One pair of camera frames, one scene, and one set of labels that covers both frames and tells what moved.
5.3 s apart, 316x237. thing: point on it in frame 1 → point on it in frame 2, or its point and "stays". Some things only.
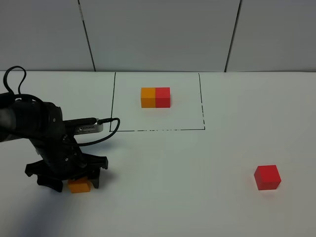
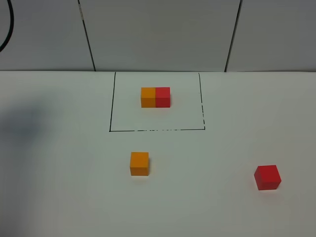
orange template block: (148, 97) stays
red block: (267, 177) stays
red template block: (162, 97) stays
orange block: (79, 185) → (139, 164)
